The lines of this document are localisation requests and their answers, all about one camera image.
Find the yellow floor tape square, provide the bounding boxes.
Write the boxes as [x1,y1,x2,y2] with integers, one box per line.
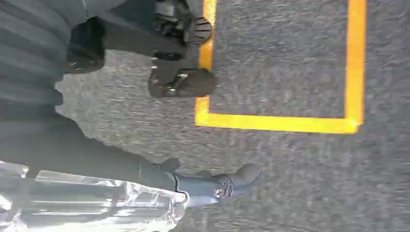
[194,0,367,135]

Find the black robot foot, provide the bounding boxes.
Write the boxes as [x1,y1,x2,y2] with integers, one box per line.
[153,0,213,46]

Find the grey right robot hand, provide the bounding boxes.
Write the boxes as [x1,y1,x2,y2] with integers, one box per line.
[0,17,264,208]

